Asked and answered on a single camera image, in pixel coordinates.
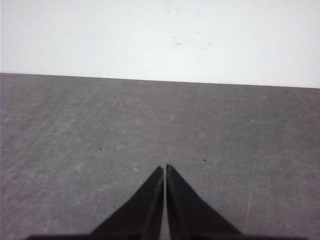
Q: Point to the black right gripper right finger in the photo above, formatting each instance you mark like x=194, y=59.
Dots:
x=189, y=216

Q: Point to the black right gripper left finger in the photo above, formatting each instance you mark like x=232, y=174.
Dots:
x=140, y=218

